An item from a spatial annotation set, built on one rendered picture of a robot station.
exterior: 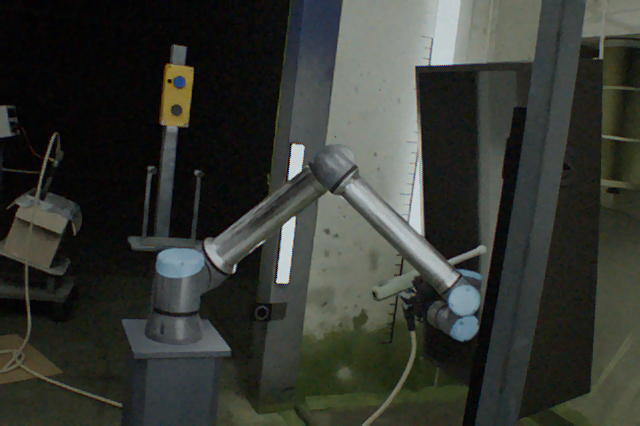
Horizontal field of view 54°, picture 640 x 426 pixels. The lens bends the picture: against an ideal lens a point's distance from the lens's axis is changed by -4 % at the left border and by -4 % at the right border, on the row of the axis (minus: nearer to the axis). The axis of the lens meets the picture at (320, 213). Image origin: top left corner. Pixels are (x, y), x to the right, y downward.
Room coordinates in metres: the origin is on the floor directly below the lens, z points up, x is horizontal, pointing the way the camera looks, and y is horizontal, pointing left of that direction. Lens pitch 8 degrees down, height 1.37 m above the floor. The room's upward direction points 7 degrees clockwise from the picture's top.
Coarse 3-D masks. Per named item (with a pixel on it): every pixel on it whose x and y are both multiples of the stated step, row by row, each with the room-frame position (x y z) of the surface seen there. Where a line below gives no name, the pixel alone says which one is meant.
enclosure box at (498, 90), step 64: (448, 64) 2.30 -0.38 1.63; (512, 64) 1.99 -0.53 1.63; (448, 128) 2.58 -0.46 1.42; (576, 128) 2.07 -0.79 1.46; (448, 192) 2.60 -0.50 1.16; (576, 192) 2.09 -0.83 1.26; (448, 256) 2.62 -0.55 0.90; (576, 256) 2.12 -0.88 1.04; (576, 320) 2.15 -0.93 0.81; (576, 384) 2.18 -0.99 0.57
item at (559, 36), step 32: (544, 0) 0.98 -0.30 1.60; (576, 0) 0.95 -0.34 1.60; (544, 32) 0.97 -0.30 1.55; (576, 32) 0.96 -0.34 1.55; (544, 64) 0.96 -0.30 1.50; (576, 64) 0.96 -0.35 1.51; (544, 96) 0.95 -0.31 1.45; (544, 128) 0.95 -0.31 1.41; (544, 160) 0.95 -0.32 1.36; (544, 192) 0.95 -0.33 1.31; (512, 224) 0.98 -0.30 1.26; (544, 224) 0.95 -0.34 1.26; (512, 256) 0.97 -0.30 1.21; (544, 256) 0.96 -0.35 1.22; (512, 288) 0.96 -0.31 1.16; (512, 320) 0.95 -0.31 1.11; (512, 352) 0.95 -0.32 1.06; (512, 384) 0.95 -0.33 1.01; (480, 416) 0.97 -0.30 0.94; (512, 416) 0.96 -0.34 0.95
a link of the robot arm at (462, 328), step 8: (440, 312) 2.02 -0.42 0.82; (448, 312) 1.98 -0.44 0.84; (440, 320) 2.01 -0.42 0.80; (448, 320) 1.97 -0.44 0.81; (456, 320) 1.95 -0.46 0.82; (464, 320) 1.93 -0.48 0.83; (472, 320) 1.95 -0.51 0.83; (440, 328) 2.02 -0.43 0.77; (448, 328) 1.97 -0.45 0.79; (456, 328) 1.93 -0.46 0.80; (464, 328) 1.94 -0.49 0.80; (472, 328) 1.95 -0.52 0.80; (456, 336) 1.94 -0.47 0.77; (464, 336) 1.95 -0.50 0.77; (472, 336) 1.96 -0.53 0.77
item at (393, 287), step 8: (480, 248) 2.38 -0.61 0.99; (464, 256) 2.35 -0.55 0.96; (472, 256) 2.37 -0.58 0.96; (416, 272) 2.27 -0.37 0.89; (384, 280) 2.22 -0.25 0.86; (392, 280) 2.24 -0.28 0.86; (400, 280) 2.23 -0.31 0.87; (408, 280) 2.24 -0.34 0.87; (376, 288) 2.20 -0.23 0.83; (384, 288) 2.20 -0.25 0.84; (392, 288) 2.21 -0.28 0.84; (400, 288) 2.22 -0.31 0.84; (376, 296) 2.20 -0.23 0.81; (384, 296) 2.20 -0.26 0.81; (408, 312) 2.26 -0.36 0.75; (408, 320) 2.26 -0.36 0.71; (408, 328) 2.27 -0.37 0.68
